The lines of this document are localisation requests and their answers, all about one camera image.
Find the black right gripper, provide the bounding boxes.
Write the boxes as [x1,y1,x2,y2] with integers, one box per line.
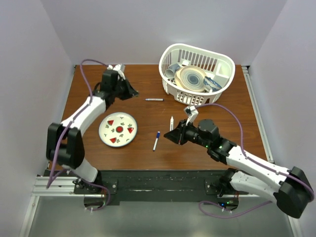
[164,119,210,149]

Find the white pen green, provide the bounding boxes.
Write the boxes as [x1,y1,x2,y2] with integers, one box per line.
[169,116,174,131]

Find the white pen blue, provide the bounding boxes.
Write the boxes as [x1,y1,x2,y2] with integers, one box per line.
[153,137,158,151]

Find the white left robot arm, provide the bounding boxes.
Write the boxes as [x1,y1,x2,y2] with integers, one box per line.
[46,68,138,194]

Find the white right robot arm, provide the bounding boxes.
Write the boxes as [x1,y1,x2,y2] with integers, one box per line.
[164,119,315,219]

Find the purple capped pen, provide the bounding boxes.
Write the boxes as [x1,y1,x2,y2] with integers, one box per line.
[145,98,164,102]

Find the watermelon pattern plate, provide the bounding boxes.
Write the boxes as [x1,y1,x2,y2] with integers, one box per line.
[98,112,138,148]

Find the blue white mug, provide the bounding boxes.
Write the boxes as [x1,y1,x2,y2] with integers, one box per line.
[165,64,181,79]

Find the beige ceramic plate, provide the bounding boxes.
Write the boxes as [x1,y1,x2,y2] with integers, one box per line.
[174,66,206,92]

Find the white plastic dish basket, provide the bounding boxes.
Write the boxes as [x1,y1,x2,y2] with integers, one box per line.
[159,43,236,106]

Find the blue white bowl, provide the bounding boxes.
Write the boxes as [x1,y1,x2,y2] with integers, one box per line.
[203,77,222,92]

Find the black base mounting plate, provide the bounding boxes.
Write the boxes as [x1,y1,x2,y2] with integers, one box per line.
[66,169,265,207]

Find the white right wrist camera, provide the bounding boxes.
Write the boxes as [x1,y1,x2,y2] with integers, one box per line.
[184,106,198,125]

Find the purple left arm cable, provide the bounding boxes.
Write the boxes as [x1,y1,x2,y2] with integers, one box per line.
[46,59,111,211]

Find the aluminium frame rail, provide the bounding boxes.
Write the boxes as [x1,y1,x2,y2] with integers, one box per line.
[241,66,303,237]

